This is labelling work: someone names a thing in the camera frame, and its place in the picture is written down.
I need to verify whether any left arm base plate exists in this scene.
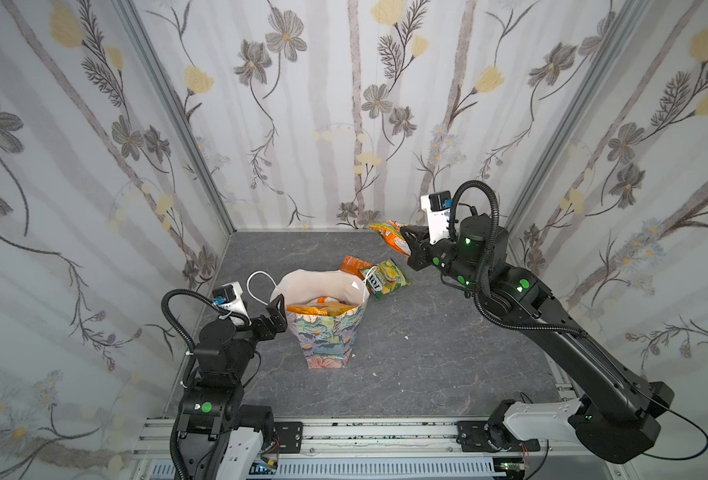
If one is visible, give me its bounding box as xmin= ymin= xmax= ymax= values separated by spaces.
xmin=265 ymin=421 xmax=304 ymax=455

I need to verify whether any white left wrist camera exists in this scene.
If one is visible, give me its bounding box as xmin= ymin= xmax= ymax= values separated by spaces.
xmin=212 ymin=282 xmax=249 ymax=330

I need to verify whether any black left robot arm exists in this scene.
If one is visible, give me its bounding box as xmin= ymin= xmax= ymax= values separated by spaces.
xmin=161 ymin=289 xmax=288 ymax=479

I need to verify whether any floral white paper bag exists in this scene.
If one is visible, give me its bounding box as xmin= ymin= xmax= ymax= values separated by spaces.
xmin=251 ymin=269 xmax=370 ymax=369

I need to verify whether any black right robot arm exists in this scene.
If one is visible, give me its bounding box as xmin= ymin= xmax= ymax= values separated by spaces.
xmin=400 ymin=180 xmax=675 ymax=464

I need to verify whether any aluminium front rail frame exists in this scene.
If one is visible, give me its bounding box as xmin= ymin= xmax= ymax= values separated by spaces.
xmin=130 ymin=371 xmax=631 ymax=480

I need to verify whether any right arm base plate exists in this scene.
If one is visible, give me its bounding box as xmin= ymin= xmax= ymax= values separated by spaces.
xmin=456 ymin=420 xmax=542 ymax=453

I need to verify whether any yellow mango Lot100 bag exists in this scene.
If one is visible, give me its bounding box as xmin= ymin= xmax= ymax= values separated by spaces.
xmin=286 ymin=297 xmax=356 ymax=317

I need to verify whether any green yellow Fox's candy bag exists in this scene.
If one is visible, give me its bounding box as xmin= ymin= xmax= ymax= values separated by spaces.
xmin=360 ymin=259 xmax=411 ymax=298

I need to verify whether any white ribbed cable duct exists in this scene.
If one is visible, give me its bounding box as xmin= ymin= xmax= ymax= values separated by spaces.
xmin=242 ymin=457 xmax=506 ymax=479

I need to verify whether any orange snack packet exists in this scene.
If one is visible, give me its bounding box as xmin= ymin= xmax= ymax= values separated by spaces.
xmin=340 ymin=255 xmax=374 ymax=279

